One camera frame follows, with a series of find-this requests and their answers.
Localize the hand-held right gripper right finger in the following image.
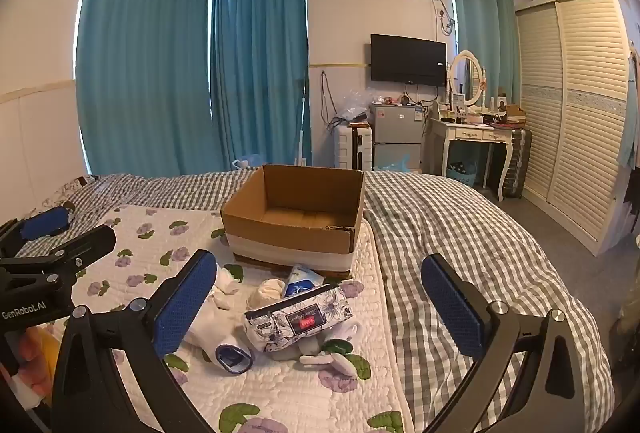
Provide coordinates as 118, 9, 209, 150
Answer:
420, 253, 594, 433

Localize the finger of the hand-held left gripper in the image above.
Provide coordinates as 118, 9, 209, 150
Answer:
30, 224, 117, 271
0, 207, 75, 259

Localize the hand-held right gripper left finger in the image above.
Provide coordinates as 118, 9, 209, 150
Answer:
50, 249, 219, 433

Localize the person's left hand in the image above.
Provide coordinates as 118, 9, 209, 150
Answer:
12, 328, 57, 409

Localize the patterned pillow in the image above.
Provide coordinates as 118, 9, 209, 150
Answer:
39, 175, 101, 210

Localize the white sock with blue cuff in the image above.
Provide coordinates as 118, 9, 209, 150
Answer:
190, 308, 254, 375

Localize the cream rolled sock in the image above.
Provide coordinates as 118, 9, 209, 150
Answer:
248, 278, 287, 310

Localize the grey checked duvet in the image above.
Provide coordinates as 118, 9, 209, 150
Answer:
45, 168, 617, 433

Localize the blue tissue pack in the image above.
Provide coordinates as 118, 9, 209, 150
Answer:
281, 263, 326, 299

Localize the floral zip pouch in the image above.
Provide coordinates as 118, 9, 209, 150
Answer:
243, 283, 355, 354

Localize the grey sock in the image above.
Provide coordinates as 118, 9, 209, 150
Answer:
272, 337, 362, 382

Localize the teal basket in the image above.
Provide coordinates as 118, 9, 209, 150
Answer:
446, 161, 479, 188

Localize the brown cardboard box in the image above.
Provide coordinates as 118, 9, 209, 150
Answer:
221, 164, 366, 282

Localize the floral quilted mat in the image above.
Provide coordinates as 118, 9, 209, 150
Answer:
15, 203, 417, 433

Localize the blue plastic bag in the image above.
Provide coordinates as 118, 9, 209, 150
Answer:
375, 155, 422, 174

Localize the dark suitcase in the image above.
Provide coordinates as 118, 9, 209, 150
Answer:
499, 128, 533, 200

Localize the white dressing table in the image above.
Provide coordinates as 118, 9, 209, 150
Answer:
425, 112, 516, 204

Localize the wide teal curtain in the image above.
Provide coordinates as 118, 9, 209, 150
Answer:
75, 0, 224, 176

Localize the grey mini fridge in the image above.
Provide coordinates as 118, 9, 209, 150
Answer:
369, 103, 424, 172

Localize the white suitcase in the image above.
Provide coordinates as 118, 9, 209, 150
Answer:
333, 123, 374, 172

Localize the white pole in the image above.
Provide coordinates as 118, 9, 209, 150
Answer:
296, 83, 309, 166

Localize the clear plastic bag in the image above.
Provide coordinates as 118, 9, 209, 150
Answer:
330, 90, 371, 126

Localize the cream louvred wardrobe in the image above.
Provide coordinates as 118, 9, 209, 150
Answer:
514, 0, 632, 257

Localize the white oval vanity mirror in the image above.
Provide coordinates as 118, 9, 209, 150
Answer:
448, 50, 487, 112

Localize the narrow teal curtain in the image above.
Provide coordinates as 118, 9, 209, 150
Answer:
210, 0, 314, 170

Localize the light teal curtain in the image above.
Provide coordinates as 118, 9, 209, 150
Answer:
446, 0, 522, 124

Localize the black hanging cable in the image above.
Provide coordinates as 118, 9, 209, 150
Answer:
320, 70, 337, 130

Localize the black wall television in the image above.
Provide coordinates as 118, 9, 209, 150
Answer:
370, 34, 448, 88

